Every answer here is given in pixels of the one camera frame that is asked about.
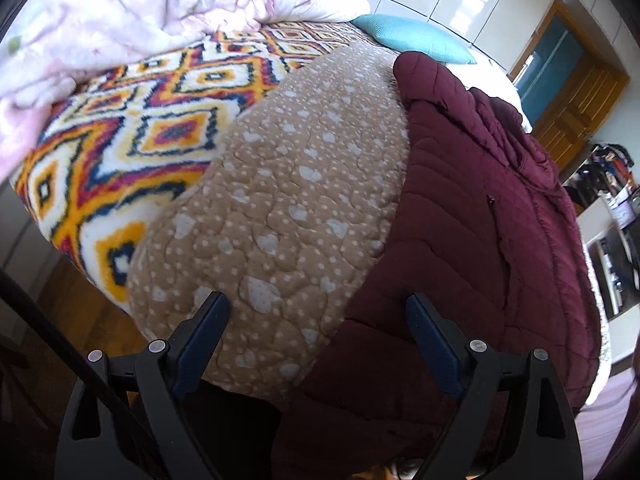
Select geometric patterned blanket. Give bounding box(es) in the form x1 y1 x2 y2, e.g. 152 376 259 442
10 19 382 307

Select wooden door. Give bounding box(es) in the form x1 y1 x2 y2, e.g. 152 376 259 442
509 0 632 175

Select beige quilted heart-print cover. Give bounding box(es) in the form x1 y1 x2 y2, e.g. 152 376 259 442
125 39 415 402

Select pink fleece blanket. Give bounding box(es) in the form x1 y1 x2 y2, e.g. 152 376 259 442
0 0 372 182

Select maroon quilted jacket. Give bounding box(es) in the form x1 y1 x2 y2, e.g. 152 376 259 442
272 52 602 480

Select cluttered shelf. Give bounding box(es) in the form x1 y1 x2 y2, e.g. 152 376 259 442
562 142 640 213

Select black cable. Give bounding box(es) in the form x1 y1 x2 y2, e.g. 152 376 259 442
0 271 151 480

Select teal pillow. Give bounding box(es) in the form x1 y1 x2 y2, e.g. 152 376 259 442
352 13 479 65

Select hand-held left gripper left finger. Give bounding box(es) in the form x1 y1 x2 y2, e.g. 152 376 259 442
55 291 231 480

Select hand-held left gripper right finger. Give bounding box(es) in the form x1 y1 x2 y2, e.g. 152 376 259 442
406 292 583 480

